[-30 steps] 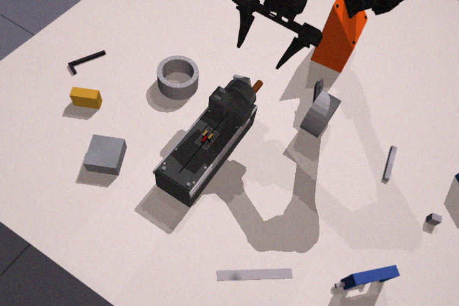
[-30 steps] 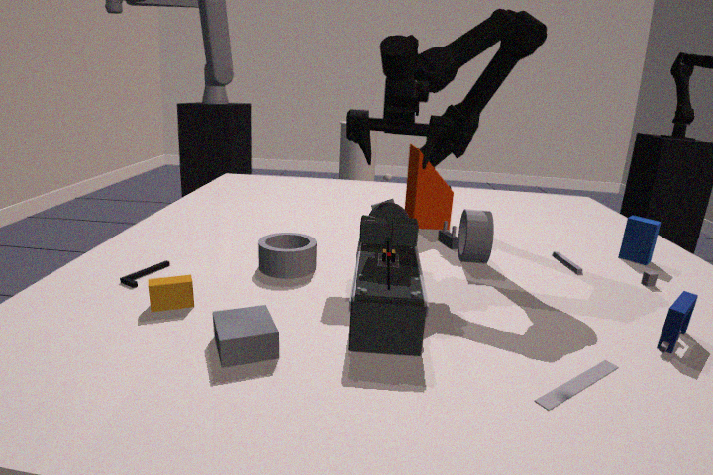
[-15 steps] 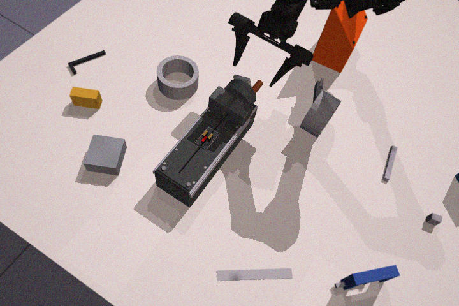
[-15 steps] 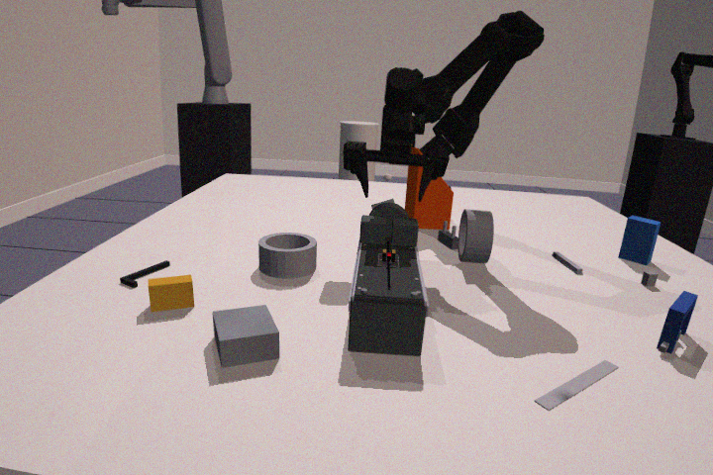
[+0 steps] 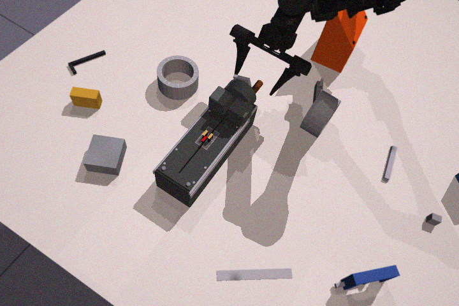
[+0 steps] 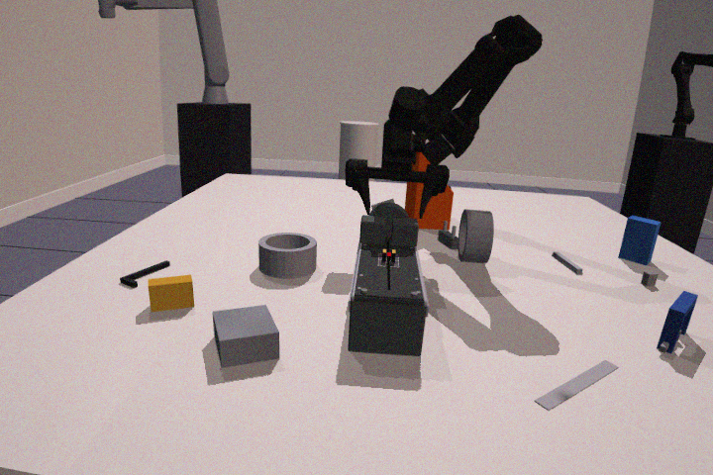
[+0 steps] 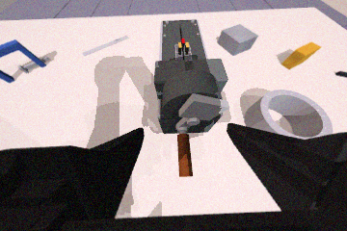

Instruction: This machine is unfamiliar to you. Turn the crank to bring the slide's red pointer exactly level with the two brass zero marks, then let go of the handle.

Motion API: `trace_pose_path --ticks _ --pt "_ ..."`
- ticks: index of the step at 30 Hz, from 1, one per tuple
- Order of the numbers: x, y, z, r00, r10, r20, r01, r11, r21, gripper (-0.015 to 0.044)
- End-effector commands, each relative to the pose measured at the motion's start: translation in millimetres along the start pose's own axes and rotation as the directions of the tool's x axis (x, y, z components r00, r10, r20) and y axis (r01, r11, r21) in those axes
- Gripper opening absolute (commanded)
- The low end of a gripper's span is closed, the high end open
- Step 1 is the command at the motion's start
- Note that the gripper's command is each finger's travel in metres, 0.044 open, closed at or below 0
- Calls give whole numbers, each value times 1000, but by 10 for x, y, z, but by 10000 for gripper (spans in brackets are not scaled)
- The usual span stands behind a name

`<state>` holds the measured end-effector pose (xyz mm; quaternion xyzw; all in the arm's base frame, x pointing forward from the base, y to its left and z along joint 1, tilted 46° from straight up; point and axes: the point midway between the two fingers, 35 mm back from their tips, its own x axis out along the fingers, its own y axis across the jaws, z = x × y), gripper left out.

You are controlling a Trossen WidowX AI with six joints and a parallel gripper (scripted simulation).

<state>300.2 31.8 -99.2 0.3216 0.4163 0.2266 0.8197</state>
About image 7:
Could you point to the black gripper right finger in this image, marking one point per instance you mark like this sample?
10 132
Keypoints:
297 173

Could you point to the brown-yellow box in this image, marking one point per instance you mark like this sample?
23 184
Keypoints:
300 55

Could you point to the grey hollow cylinder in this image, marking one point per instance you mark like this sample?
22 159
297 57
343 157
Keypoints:
307 118

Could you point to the grey flat bar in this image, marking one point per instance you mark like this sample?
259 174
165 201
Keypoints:
104 45

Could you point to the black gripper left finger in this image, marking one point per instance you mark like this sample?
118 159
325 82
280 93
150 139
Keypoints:
99 175

